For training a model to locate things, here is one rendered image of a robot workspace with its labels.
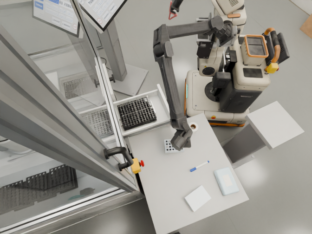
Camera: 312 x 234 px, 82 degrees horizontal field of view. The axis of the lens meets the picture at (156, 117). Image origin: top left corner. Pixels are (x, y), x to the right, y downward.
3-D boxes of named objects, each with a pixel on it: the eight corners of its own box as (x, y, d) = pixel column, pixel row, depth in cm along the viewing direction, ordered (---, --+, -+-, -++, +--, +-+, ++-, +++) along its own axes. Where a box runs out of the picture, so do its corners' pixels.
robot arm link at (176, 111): (172, 40, 83) (159, 47, 92) (162, 41, 80) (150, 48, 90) (191, 128, 91) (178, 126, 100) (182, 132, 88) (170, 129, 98)
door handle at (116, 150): (133, 159, 59) (123, 140, 42) (135, 166, 58) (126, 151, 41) (119, 164, 59) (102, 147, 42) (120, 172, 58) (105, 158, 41)
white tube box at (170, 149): (182, 139, 124) (182, 138, 121) (183, 152, 120) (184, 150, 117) (164, 141, 124) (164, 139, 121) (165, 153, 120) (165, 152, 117)
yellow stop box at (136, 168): (139, 159, 111) (137, 157, 104) (142, 171, 108) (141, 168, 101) (131, 162, 110) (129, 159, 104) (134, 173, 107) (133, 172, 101)
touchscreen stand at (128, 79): (148, 71, 248) (142, -6, 157) (134, 97, 230) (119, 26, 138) (116, 61, 257) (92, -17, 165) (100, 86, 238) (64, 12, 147)
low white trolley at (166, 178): (188, 144, 202) (203, 112, 133) (214, 202, 175) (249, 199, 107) (139, 161, 194) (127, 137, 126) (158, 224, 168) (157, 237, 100)
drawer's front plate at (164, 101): (159, 92, 135) (159, 83, 125) (173, 125, 123) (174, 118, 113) (156, 93, 135) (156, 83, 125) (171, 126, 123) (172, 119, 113)
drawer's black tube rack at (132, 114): (148, 100, 130) (148, 95, 124) (157, 121, 122) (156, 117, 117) (119, 110, 127) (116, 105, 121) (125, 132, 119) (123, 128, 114)
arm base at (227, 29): (234, 37, 104) (231, 23, 109) (225, 29, 100) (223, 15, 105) (221, 46, 111) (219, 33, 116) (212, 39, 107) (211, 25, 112)
